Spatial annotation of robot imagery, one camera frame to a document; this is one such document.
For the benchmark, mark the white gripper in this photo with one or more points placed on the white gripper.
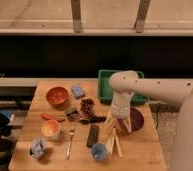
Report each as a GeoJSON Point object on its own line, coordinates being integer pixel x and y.
{"type": "Point", "coordinates": [120, 108]}

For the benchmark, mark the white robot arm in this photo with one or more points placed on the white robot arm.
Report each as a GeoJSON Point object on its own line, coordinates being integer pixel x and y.
{"type": "Point", "coordinates": [179, 92]}

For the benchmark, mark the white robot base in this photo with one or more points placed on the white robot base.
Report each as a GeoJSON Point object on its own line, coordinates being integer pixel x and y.
{"type": "Point", "coordinates": [182, 155]}

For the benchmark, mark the green plastic tray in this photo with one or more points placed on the green plastic tray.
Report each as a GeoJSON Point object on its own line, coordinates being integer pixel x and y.
{"type": "Point", "coordinates": [105, 92]}

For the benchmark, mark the purple bowl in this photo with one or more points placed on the purple bowl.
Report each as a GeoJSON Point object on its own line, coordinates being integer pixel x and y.
{"type": "Point", "coordinates": [137, 120]}

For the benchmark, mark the dark brown bar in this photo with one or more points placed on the dark brown bar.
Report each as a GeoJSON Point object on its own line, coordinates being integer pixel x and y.
{"type": "Point", "coordinates": [92, 136]}

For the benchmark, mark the dark red grape bunch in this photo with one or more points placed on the dark red grape bunch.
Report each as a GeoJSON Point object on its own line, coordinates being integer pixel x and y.
{"type": "Point", "coordinates": [87, 107]}

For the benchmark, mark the small blue cup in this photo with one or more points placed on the small blue cup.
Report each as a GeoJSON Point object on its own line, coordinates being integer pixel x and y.
{"type": "Point", "coordinates": [99, 152]}

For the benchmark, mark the small purple orange toy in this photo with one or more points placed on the small purple orange toy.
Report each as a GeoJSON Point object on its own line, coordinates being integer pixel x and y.
{"type": "Point", "coordinates": [72, 114]}

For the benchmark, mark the silver fork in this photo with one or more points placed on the silver fork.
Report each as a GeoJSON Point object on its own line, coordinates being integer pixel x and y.
{"type": "Point", "coordinates": [71, 135]}

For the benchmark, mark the blue sponge block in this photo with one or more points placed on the blue sponge block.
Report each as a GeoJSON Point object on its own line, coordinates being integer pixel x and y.
{"type": "Point", "coordinates": [77, 91]}

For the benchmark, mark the red bowl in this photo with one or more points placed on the red bowl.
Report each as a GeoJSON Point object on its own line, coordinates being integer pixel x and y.
{"type": "Point", "coordinates": [57, 96]}

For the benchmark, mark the orange yellow cup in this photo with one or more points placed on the orange yellow cup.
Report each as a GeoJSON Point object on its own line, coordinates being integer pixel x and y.
{"type": "Point", "coordinates": [51, 129]}

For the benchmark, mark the orange carrot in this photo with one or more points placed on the orange carrot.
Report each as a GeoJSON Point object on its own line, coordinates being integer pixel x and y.
{"type": "Point", "coordinates": [51, 117]}

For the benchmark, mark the crumpled blue white cloth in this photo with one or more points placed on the crumpled blue white cloth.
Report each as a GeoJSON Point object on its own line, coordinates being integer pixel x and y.
{"type": "Point", "coordinates": [38, 147]}

